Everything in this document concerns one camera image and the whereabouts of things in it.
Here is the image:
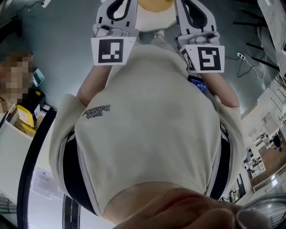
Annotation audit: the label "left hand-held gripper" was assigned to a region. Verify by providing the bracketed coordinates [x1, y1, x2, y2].
[90, 0, 140, 66]

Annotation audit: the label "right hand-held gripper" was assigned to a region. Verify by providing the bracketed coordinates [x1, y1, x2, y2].
[175, 0, 225, 73]

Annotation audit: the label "person's left forearm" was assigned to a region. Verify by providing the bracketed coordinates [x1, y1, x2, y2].
[77, 64, 112, 108]

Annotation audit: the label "person's right forearm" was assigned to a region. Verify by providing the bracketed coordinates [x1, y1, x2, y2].
[202, 72, 241, 110]

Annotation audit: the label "orange object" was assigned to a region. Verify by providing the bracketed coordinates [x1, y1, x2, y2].
[138, 0, 176, 11]

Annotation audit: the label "black metal stand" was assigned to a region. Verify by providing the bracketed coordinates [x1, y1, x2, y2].
[233, 8, 280, 70]

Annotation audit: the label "black screen device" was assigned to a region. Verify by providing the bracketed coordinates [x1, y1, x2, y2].
[187, 75, 210, 94]

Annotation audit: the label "grey draped cover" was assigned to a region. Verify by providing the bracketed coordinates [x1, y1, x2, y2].
[257, 0, 286, 68]

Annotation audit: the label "teal and white device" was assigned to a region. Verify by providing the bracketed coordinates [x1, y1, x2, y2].
[33, 68, 46, 87]

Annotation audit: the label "person's beige t-shirt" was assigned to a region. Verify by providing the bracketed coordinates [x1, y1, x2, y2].
[48, 43, 246, 223]

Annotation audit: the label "black box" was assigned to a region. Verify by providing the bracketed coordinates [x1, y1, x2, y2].
[26, 89, 46, 117]

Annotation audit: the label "yellow box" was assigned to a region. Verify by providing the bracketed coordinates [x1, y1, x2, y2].
[13, 104, 38, 137]

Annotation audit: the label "white shelf unit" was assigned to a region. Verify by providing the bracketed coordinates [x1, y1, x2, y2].
[247, 147, 266, 178]

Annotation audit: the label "white paper notice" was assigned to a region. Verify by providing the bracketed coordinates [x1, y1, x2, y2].
[32, 166, 55, 199]

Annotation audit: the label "person's face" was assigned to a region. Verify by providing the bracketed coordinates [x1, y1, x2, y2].
[104, 182, 244, 229]

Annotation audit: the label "person's eyeglasses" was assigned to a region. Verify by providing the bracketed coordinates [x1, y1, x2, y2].
[236, 193, 286, 229]

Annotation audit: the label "black floor cable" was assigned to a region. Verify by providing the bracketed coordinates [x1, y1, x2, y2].
[236, 58, 249, 78]

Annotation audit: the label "black door frame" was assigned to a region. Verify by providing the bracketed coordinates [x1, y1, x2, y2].
[17, 107, 81, 229]

